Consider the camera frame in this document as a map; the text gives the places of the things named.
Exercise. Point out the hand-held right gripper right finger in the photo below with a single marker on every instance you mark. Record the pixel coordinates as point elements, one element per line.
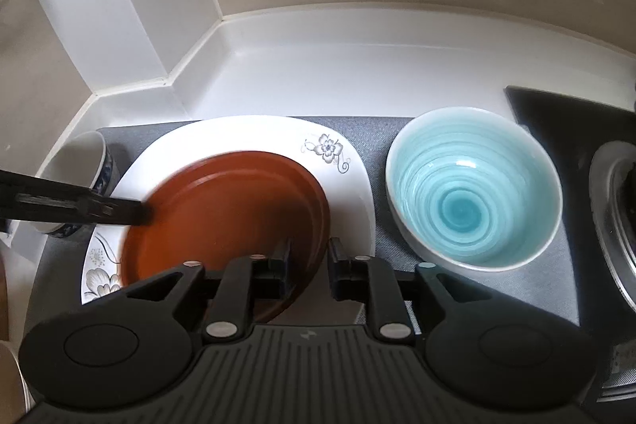
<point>336,267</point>

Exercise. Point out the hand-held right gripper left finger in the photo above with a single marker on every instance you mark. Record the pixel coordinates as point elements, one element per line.
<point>284,267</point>

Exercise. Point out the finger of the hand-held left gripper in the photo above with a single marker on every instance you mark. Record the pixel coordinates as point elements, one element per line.
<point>119,210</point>

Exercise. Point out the brown round plate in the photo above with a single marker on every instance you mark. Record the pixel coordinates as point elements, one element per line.
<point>223,215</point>

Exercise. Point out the blue and white patterned bowl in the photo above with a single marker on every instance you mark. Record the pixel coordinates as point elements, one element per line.
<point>79,156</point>

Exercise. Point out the white square floral plate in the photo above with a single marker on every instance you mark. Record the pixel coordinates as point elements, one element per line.
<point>278,136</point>

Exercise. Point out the light blue swirl bowl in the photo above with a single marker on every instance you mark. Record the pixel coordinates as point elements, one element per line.
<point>462,205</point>

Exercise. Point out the grey mat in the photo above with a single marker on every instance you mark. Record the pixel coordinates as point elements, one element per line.
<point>497,295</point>

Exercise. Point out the black glass gas stove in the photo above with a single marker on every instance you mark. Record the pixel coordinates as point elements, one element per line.
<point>556,116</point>

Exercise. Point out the metal stove burner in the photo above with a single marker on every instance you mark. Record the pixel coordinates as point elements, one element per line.
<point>613,205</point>

